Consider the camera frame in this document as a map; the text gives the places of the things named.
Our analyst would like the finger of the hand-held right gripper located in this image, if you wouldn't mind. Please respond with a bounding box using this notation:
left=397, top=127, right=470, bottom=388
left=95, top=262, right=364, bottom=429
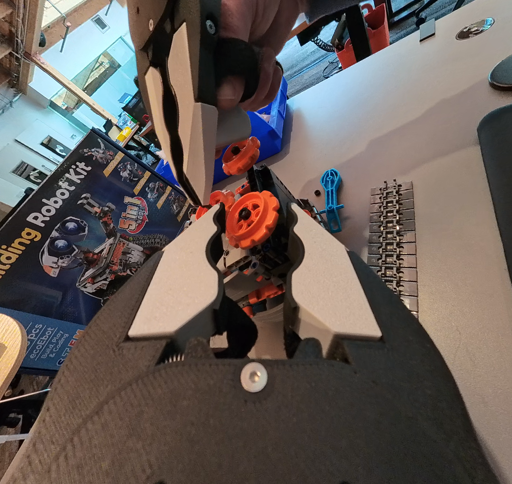
left=144, top=65, right=198, bottom=205
left=169, top=21, right=252, bottom=208

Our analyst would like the wooden background table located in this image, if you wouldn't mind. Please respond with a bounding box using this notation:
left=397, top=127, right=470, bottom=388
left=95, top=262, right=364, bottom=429
left=297, top=4, right=372, bottom=64

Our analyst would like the black oval pad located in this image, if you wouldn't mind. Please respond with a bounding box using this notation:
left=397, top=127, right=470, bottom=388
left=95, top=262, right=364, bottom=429
left=488, top=55, right=512, bottom=91

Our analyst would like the dark blue toy packaging box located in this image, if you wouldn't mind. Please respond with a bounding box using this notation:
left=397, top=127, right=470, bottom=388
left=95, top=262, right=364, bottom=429
left=0, top=128, right=197, bottom=373

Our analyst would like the blue plastic toy wrench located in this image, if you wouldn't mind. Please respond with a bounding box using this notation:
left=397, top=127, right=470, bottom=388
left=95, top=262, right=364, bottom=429
left=319, top=167, right=345, bottom=234

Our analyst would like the orange red waste bin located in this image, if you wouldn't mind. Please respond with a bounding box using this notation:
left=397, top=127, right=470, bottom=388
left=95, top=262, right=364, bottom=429
left=335, top=2, right=390, bottom=69

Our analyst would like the person's right hand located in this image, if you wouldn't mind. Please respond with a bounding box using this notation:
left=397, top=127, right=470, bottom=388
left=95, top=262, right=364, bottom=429
left=210, top=0, right=309, bottom=111

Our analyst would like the grey orange toy brick robot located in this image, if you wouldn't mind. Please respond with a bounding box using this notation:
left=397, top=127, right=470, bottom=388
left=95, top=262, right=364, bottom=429
left=194, top=136, right=321, bottom=325

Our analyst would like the black dotted mat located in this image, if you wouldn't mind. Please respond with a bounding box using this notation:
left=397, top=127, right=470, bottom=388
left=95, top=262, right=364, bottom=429
left=476, top=104, right=512, bottom=285

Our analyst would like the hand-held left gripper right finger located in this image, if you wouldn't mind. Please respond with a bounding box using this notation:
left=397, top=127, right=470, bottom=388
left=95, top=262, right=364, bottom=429
left=285, top=203, right=383, bottom=357

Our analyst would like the grey toy track strip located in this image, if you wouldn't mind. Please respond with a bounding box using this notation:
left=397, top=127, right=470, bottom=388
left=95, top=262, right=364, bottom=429
left=368, top=179, right=419, bottom=320

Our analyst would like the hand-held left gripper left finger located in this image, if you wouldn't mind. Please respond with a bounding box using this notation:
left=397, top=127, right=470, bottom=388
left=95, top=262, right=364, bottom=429
left=127, top=203, right=226, bottom=349

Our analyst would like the round silver desk grommet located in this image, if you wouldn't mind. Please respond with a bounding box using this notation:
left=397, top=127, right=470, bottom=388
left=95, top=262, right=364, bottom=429
left=455, top=18, right=495, bottom=41

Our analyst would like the blue storage bin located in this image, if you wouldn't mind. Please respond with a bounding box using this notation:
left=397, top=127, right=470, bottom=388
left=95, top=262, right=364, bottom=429
left=154, top=75, right=289, bottom=185

